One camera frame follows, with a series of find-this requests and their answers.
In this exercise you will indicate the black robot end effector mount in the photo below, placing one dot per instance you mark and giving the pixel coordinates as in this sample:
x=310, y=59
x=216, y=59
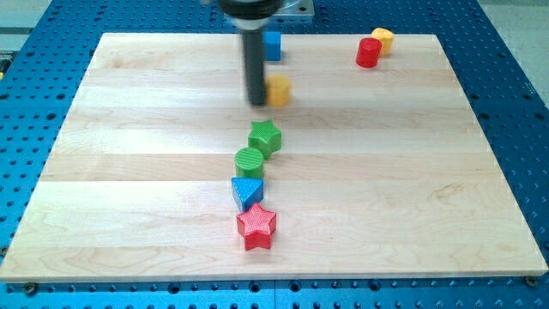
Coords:
x=249, y=14

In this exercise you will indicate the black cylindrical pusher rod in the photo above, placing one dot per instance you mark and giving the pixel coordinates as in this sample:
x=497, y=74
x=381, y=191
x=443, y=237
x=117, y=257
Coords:
x=253, y=56

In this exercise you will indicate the yellow hexagon block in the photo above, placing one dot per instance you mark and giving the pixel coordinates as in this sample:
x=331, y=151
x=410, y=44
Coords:
x=278, y=90

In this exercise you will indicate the yellow heart block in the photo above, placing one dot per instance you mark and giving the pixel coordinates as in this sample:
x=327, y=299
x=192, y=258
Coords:
x=386, y=37

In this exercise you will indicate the blue cube block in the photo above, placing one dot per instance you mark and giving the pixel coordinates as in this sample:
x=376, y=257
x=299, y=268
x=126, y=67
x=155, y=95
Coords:
x=272, y=46

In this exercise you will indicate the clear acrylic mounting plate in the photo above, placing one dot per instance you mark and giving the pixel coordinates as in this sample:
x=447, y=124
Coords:
x=300, y=9

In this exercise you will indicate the green star block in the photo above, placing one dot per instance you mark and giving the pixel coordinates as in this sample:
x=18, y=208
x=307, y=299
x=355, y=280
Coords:
x=265, y=137

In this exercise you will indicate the red cylinder block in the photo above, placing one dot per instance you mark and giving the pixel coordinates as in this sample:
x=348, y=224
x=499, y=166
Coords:
x=368, y=52

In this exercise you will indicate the green cylinder block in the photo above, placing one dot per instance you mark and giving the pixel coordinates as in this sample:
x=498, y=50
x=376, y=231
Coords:
x=249, y=163

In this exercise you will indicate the blue triangle block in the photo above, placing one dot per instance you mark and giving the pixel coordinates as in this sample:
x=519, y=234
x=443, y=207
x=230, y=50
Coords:
x=246, y=192

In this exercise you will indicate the light wooden board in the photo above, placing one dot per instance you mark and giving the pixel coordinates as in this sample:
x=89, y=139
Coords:
x=382, y=173

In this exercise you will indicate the red star block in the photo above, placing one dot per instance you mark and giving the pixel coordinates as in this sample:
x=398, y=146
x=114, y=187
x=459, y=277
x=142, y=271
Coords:
x=257, y=227

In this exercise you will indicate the blue perforated metal base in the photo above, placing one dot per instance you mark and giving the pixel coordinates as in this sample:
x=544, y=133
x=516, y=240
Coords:
x=43, y=78

